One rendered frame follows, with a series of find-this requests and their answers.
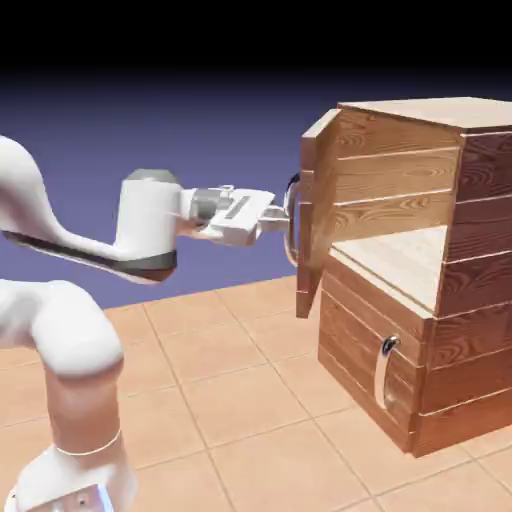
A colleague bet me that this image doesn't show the curved silver door handle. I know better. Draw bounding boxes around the curved silver door handle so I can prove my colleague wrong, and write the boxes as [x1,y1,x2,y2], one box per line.
[282,172,302,268]
[374,334,402,411]

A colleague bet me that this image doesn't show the wooden cabinet door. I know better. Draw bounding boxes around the wooden cabinet door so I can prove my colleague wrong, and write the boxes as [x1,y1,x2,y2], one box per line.
[317,255,435,455]
[295,107,342,320]

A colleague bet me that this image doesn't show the wooden cabinet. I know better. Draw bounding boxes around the wooden cabinet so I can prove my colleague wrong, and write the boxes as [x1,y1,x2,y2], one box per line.
[317,96,512,459]

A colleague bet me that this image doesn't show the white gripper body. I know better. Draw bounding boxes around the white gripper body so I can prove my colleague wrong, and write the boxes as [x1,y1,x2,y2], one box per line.
[201,187,277,247]

